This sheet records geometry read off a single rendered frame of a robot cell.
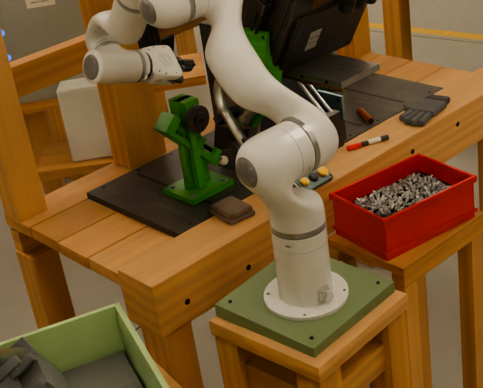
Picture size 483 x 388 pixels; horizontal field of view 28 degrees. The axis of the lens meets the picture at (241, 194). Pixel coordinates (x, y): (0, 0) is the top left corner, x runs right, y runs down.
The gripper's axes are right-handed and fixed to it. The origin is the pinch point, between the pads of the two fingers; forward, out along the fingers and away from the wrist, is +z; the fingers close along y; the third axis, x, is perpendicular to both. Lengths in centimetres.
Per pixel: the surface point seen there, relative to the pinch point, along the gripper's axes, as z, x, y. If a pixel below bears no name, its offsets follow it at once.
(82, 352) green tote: -56, 14, -65
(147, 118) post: 10.3, 32.8, 4.0
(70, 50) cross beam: -11.9, 26.4, 24.4
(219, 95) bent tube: 16.4, 8.6, -4.3
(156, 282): -33, 9, -55
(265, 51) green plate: 17.7, -12.0, -4.5
